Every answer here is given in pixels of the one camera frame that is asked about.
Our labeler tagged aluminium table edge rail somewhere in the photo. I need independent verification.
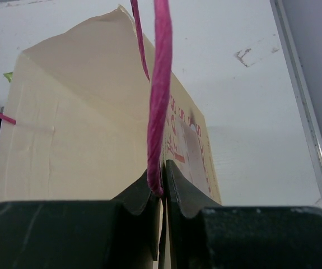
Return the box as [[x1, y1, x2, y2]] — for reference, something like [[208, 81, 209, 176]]
[[270, 1, 322, 201]]

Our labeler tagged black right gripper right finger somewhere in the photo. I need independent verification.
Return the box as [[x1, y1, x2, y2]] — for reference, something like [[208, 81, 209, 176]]
[[165, 160, 322, 268]]

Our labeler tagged cream pink paper cake bag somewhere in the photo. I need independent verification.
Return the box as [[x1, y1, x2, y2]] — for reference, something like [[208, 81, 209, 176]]
[[0, 1, 221, 268]]

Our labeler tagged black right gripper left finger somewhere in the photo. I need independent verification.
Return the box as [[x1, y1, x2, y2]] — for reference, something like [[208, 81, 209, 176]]
[[0, 175, 164, 268]]

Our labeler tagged green candy packet back side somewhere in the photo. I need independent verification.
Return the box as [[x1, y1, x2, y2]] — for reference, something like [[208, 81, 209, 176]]
[[3, 72, 13, 83]]

